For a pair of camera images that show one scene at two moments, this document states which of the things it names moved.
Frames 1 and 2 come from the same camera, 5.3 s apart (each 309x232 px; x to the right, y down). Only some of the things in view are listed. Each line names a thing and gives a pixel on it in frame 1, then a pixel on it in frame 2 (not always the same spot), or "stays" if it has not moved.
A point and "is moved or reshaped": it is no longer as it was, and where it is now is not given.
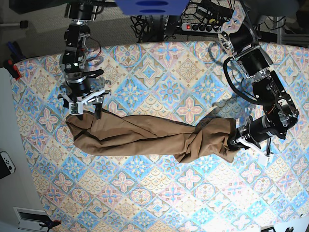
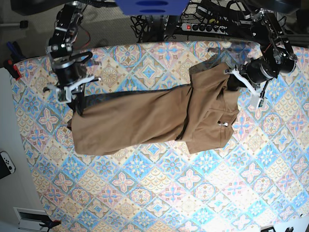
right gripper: [248, 142] to [258, 100]
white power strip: [201, 27] stays
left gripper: [95, 97] to [63, 94]
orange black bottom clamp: [50, 224] stays
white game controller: [7, 165] stays
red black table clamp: [13, 69] stays
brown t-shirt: [206, 140] is moved or reshaped
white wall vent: [30, 219] stays
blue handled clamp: [17, 54] stays
